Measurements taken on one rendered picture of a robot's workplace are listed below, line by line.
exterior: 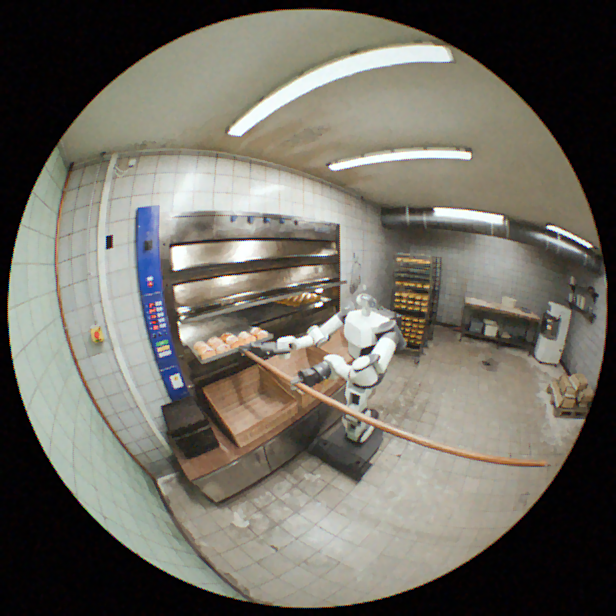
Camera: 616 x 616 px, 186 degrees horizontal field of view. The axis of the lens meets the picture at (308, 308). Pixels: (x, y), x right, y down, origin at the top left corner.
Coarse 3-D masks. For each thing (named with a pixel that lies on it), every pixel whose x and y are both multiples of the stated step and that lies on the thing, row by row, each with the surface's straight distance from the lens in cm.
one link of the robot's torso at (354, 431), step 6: (366, 414) 155; (342, 420) 169; (348, 420) 166; (348, 426) 175; (354, 426) 175; (360, 426) 163; (348, 432) 182; (354, 432) 181; (360, 432) 182; (354, 438) 186; (360, 438) 185
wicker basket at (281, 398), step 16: (256, 368) 179; (208, 384) 164; (224, 384) 169; (240, 384) 175; (256, 384) 182; (272, 384) 173; (208, 400) 160; (224, 400) 172; (240, 400) 178; (256, 400) 181; (272, 400) 179; (288, 400) 165; (224, 416) 171; (240, 416) 168; (256, 416) 166; (272, 416) 147; (288, 416) 161; (240, 432) 138; (256, 432) 147
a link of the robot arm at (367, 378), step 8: (344, 368) 93; (352, 368) 88; (368, 368) 84; (344, 376) 92; (352, 376) 87; (360, 376) 85; (368, 376) 85; (376, 376) 88; (360, 384) 88; (368, 384) 87
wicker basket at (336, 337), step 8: (336, 336) 253; (344, 336) 257; (328, 344) 242; (336, 344) 254; (312, 352) 221; (320, 352) 214; (328, 352) 206; (336, 352) 249; (344, 352) 250; (344, 360) 233; (352, 360) 210
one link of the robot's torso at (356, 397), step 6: (348, 384) 141; (348, 390) 142; (354, 390) 142; (360, 390) 145; (366, 390) 135; (348, 396) 145; (354, 396) 149; (360, 396) 139; (366, 396) 138; (348, 402) 148; (354, 402) 154; (360, 402) 142; (366, 402) 154; (354, 408) 152; (360, 408) 148; (366, 408) 157; (354, 420) 157
